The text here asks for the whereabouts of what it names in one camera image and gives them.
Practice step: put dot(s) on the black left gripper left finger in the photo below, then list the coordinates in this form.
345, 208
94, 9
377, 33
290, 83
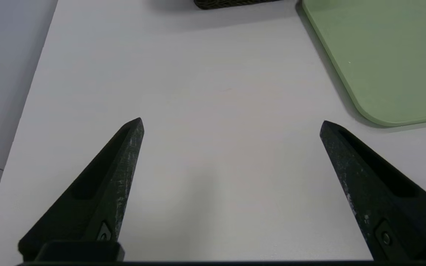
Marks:
98, 203

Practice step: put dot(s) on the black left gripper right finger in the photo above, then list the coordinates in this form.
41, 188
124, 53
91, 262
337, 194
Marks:
379, 207

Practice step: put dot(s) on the light green plastic tray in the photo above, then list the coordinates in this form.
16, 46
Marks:
390, 55

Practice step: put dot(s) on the dark brown wicker basket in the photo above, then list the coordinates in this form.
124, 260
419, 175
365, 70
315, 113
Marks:
227, 3

